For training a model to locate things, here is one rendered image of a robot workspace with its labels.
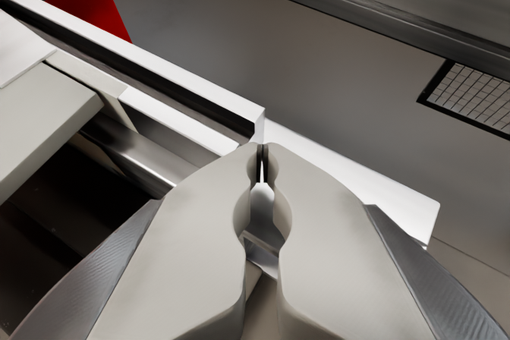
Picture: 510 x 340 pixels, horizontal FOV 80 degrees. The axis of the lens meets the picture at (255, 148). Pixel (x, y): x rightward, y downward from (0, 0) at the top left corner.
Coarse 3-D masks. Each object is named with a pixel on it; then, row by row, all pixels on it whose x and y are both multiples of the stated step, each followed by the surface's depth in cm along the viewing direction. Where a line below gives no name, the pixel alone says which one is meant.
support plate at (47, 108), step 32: (0, 96) 14; (32, 96) 14; (64, 96) 14; (96, 96) 14; (0, 128) 13; (32, 128) 13; (64, 128) 13; (0, 160) 12; (32, 160) 13; (0, 192) 12
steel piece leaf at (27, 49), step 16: (0, 16) 16; (0, 32) 16; (16, 32) 16; (32, 32) 16; (0, 48) 15; (16, 48) 15; (32, 48) 15; (48, 48) 15; (0, 64) 15; (16, 64) 15; (32, 64) 15; (0, 80) 14
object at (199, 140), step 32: (0, 0) 18; (32, 0) 17; (64, 32) 17; (96, 32) 16; (96, 64) 16; (128, 64) 15; (160, 64) 15; (128, 96) 14; (160, 96) 15; (192, 96) 14; (224, 96) 14; (160, 128) 14; (192, 128) 13; (224, 128) 14; (256, 128) 14; (192, 160) 15
